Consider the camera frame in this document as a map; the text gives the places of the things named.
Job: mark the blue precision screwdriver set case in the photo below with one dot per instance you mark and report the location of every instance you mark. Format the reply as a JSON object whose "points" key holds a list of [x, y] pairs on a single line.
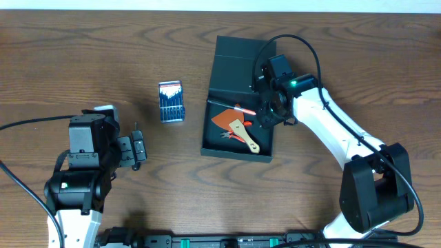
{"points": [[171, 101]]}

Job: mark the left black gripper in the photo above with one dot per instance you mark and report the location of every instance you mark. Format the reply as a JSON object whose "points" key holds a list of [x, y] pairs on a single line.
{"points": [[127, 151]]}

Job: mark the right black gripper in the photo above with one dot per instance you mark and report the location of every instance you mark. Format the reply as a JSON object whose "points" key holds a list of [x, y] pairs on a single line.
{"points": [[267, 120]]}

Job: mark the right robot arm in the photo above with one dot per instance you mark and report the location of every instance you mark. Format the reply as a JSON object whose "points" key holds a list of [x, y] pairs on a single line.
{"points": [[376, 177]]}

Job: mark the red handled pliers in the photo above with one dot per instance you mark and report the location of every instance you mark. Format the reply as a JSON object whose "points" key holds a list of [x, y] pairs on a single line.
{"points": [[230, 134]]}

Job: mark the small hammer red black handle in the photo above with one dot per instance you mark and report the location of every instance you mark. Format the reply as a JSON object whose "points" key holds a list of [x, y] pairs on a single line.
{"points": [[233, 107]]}

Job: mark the black gift box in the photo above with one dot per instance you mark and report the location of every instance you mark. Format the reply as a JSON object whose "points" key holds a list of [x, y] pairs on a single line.
{"points": [[230, 83]]}

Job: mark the orange scraper wooden handle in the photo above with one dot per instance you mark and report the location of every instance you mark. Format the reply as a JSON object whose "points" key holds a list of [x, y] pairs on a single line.
{"points": [[231, 120]]}

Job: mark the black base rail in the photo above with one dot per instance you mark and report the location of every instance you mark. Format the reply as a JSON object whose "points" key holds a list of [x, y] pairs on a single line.
{"points": [[248, 240]]}

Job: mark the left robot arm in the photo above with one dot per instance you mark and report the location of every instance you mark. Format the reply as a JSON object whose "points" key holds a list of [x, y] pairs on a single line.
{"points": [[82, 178]]}

